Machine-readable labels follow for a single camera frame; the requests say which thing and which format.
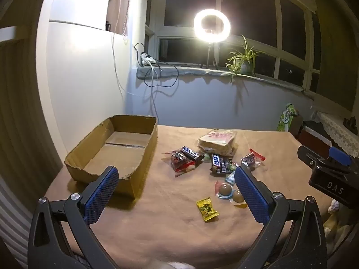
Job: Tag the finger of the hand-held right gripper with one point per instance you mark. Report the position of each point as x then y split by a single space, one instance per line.
310 158
340 155

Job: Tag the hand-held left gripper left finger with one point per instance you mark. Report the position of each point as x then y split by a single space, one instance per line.
103 193

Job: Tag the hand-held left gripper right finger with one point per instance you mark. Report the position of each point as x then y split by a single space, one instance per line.
249 193

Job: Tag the cardboard box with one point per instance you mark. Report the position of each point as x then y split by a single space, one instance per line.
117 151

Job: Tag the brown chocolate bar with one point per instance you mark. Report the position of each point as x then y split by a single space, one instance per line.
190 152
217 162

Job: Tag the clear bag of wafers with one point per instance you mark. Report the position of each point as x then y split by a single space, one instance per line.
217 141

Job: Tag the clear red-edged snack bag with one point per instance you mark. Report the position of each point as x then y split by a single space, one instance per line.
178 164
249 159

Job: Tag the chocolate ball in clear wrapper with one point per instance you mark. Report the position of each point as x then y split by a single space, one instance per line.
225 189
238 196

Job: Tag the dark storage box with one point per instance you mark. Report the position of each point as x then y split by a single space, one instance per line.
311 137

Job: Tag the lace tablecloth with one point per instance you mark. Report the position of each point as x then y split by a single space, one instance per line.
336 129

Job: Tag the green wrapped candy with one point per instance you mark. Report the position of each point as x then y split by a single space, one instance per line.
234 168

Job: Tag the dark ornament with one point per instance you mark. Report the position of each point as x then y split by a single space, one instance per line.
352 124

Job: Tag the yellow wrapped candy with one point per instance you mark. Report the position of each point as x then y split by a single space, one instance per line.
206 208

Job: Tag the green printed bag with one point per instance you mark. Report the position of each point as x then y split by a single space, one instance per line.
284 117

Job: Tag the white radiator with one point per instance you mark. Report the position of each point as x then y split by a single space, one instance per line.
11 215

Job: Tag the potted spider plant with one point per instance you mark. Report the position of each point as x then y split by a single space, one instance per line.
245 63

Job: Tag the white power strip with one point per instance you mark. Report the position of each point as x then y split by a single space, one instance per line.
147 59

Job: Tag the black tripod stand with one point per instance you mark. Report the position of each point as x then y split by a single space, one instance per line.
209 54

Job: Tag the white window frame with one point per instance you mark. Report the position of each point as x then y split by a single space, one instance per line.
277 33

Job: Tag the wooden wall shelf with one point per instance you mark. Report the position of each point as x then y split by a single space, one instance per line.
117 5

